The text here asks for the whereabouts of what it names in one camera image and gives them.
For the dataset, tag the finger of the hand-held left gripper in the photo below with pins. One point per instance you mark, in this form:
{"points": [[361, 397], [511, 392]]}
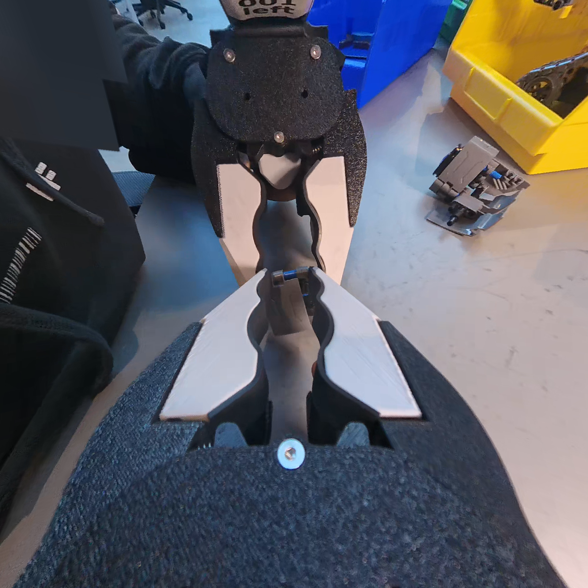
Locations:
{"points": [[335, 206], [236, 206]]}

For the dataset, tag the yellow plastic storage bin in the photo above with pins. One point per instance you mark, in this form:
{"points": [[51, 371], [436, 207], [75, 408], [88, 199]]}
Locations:
{"points": [[505, 115]]}

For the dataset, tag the green plastic storage bin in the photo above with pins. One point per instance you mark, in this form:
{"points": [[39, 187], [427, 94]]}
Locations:
{"points": [[454, 18]]}

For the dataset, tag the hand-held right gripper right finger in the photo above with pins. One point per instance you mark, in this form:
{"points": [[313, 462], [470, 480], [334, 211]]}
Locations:
{"points": [[367, 367]]}

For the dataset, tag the yellow toy tracked robot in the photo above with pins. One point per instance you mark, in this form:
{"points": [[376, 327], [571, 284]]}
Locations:
{"points": [[551, 87]]}

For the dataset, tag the person's left hand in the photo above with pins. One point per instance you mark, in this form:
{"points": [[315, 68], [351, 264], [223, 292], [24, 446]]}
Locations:
{"points": [[280, 195]]}

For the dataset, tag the grey brick head assembly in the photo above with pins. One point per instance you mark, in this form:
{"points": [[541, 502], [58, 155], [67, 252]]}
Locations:
{"points": [[473, 183]]}

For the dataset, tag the black office chair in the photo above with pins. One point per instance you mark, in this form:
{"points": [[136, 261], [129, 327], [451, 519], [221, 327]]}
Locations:
{"points": [[160, 9]]}

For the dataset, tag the grey curved brick panel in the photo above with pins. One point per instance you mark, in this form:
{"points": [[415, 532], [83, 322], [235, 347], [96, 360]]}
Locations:
{"points": [[287, 312]]}

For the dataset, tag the blue plastic storage bin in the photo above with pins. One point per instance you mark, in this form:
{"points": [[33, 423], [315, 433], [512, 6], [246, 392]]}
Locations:
{"points": [[399, 46]]}

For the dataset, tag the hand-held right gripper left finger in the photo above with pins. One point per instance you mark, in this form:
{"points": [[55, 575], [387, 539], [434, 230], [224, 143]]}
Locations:
{"points": [[216, 367]]}

